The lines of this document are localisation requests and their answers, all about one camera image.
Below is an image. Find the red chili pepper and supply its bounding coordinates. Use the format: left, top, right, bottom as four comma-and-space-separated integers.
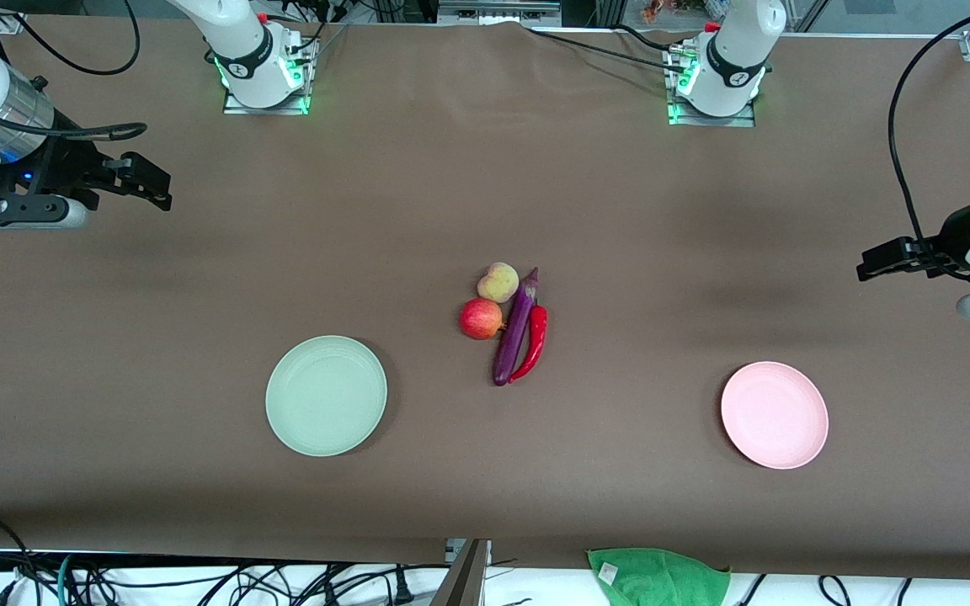
509, 305, 549, 385

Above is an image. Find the red apple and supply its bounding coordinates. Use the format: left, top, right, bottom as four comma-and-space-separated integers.
460, 299, 505, 341

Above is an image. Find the long purple eggplant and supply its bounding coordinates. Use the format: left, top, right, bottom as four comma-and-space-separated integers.
492, 267, 540, 387

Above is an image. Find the brown table cover sheet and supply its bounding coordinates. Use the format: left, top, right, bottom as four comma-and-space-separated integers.
0, 15, 970, 582

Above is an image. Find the pink round plate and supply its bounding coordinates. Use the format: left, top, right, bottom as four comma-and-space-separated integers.
721, 361, 829, 470

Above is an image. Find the pale green round plate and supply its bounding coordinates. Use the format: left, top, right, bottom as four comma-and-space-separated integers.
265, 335, 388, 458

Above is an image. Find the orange background object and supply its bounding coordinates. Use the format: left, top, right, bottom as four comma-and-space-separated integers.
641, 0, 709, 24

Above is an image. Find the yellow pink peach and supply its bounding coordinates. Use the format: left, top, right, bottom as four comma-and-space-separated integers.
477, 262, 520, 304

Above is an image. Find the green towel cloth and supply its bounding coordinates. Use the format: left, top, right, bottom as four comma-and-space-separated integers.
586, 547, 732, 606

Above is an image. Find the grey metal box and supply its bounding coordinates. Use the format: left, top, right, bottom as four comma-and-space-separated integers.
437, 0, 563, 26

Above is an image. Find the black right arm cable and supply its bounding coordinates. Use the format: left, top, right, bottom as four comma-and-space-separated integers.
0, 0, 149, 141

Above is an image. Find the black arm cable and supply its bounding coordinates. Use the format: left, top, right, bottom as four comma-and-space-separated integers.
887, 0, 970, 252
0, 0, 149, 141

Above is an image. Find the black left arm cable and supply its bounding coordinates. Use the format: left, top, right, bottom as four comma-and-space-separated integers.
887, 0, 970, 252

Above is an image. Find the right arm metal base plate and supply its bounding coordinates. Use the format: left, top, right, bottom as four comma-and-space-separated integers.
222, 34, 319, 116

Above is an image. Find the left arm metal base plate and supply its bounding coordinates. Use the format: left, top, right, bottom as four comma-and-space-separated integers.
666, 42, 757, 129

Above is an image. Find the black cable on table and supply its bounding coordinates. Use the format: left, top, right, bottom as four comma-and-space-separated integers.
527, 25, 690, 73

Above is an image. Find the grey aluminium post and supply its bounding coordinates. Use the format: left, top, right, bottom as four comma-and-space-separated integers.
430, 539, 491, 606

